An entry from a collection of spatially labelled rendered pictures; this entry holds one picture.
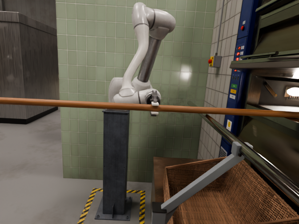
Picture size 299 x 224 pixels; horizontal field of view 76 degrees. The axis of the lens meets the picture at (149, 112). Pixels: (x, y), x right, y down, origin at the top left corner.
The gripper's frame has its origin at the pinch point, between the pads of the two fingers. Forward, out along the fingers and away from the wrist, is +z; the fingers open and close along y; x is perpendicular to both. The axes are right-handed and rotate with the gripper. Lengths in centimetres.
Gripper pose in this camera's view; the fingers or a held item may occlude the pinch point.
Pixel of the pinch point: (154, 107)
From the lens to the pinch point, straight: 87.0
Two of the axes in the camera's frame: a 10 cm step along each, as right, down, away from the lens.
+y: -0.6, 9.7, 2.2
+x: -10.0, -0.6, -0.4
